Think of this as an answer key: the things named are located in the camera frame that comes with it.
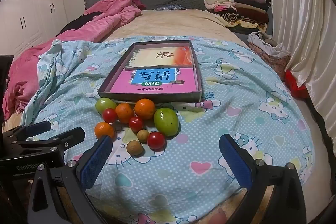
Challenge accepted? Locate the beige and orange book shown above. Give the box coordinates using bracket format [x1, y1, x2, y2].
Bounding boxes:
[125, 46, 195, 69]

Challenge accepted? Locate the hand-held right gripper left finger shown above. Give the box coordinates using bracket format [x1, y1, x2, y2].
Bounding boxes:
[28, 135, 113, 224]

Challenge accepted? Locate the beige bed blanket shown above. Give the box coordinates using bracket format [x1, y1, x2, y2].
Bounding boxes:
[102, 9, 248, 46]

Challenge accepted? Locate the shallow cardboard box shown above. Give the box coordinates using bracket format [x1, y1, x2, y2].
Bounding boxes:
[98, 40, 202, 104]

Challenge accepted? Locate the light blue cartoon cat blanket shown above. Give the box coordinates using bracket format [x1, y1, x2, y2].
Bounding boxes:
[21, 35, 315, 224]

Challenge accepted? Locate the white wardrobe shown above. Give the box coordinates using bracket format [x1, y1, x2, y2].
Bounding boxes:
[0, 0, 69, 64]

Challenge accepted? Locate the pink quilt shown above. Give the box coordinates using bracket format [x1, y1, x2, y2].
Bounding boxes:
[3, 0, 142, 119]

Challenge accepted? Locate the red cherry tomato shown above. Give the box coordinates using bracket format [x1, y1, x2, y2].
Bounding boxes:
[147, 131, 167, 150]
[102, 108, 118, 124]
[129, 116, 144, 132]

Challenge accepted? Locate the cream satin curtain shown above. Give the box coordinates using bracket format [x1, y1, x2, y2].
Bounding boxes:
[270, 0, 336, 130]

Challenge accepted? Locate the large green jujube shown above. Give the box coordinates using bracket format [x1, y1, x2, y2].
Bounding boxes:
[154, 108, 180, 137]

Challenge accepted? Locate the brown kiwi front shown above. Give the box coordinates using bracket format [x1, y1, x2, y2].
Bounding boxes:
[126, 140, 144, 156]

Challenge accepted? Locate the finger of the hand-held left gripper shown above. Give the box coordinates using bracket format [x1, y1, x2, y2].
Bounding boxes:
[10, 127, 86, 157]
[3, 120, 51, 144]

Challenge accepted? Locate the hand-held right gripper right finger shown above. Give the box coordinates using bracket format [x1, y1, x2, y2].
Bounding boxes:
[219, 133, 307, 224]

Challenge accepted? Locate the stack of folded clothes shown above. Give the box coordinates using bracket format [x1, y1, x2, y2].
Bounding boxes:
[203, 0, 272, 31]

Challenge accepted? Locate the pink book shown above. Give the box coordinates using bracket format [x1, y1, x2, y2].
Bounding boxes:
[110, 68, 198, 93]

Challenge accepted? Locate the dark patterned pillow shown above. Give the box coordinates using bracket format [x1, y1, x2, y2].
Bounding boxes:
[155, 4, 185, 11]

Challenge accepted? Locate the black cloth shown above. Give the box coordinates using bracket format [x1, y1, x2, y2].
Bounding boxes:
[56, 11, 104, 37]

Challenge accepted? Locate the orange tangerine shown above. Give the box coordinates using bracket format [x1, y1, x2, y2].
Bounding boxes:
[115, 103, 134, 124]
[134, 98, 156, 120]
[95, 122, 115, 140]

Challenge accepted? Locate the floral bag of clothes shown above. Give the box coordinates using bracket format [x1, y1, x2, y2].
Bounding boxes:
[247, 31, 292, 80]

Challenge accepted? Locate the small green jujube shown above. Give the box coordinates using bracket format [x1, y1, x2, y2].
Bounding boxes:
[95, 98, 117, 115]

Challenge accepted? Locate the brown longan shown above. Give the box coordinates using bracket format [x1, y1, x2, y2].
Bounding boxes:
[137, 129, 150, 143]

